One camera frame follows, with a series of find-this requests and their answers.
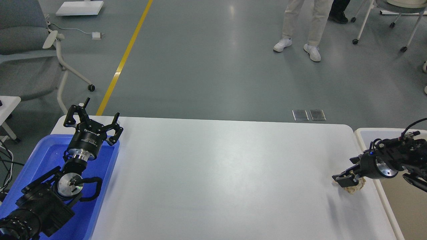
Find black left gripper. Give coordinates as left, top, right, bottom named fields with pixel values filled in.
left=63, top=98, right=123, bottom=161

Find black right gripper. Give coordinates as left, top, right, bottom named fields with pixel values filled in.
left=332, top=152, right=398, bottom=187

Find brown paper ball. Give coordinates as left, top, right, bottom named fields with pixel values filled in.
left=333, top=177, right=366, bottom=195

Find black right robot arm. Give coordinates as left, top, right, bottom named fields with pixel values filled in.
left=332, top=118, right=427, bottom=191

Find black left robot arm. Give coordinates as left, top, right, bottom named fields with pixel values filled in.
left=1, top=98, right=123, bottom=240

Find blue plastic bin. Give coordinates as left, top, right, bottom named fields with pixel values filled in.
left=0, top=134, right=120, bottom=240

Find white plastic bin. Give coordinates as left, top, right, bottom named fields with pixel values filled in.
left=354, top=128, right=427, bottom=240

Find right metal floor plate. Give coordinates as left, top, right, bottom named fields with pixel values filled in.
left=309, top=109, right=327, bottom=121

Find metal floor plate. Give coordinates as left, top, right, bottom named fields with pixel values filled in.
left=309, top=109, right=327, bottom=121
left=292, top=110, right=309, bottom=121

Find left metal floor plate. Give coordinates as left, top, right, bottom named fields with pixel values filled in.
left=292, top=110, right=309, bottom=121

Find white side table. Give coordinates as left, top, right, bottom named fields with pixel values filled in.
left=0, top=96, right=21, bottom=143

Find grey office chair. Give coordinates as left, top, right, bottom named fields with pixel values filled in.
left=0, top=0, right=95, bottom=113

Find white flat floor base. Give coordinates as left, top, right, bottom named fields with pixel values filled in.
left=55, top=0, right=104, bottom=16

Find person in black shoes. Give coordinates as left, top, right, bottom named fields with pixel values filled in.
left=328, top=0, right=350, bottom=24

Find person in beige trousers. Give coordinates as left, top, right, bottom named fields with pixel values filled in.
left=273, top=0, right=334, bottom=62

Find black cables at left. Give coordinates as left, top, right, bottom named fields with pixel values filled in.
left=0, top=136, right=24, bottom=200

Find white power adapter with cable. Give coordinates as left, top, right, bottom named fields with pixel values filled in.
left=47, top=21, right=104, bottom=40

